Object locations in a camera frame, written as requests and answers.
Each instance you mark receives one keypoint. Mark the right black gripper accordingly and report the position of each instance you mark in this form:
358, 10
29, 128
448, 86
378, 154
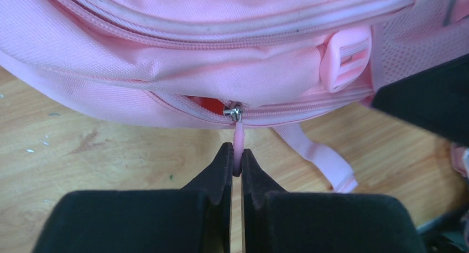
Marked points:
446, 233

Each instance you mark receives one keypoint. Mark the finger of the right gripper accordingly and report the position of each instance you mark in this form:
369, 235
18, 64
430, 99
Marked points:
435, 99

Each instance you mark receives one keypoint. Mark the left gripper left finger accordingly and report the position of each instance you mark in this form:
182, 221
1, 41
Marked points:
194, 218

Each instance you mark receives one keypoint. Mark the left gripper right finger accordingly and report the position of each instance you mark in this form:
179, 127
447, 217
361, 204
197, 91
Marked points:
276, 220

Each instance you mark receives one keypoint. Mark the pink student backpack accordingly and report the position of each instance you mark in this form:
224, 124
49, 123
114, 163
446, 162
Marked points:
228, 63

